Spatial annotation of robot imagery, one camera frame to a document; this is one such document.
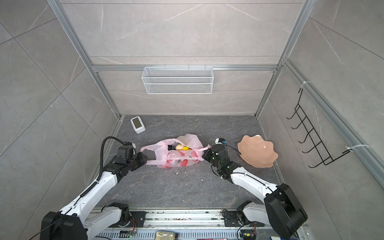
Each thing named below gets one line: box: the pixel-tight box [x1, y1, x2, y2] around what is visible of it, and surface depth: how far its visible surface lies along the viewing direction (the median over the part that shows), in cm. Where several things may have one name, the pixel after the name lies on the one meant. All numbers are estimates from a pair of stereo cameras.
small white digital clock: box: [130, 116, 146, 134], surface depth 111 cm
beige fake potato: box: [175, 144, 184, 150], surface depth 96 cm
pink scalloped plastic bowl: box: [237, 134, 279, 168], surface depth 100 cm
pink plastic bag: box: [140, 133, 211, 169], surface depth 85 cm
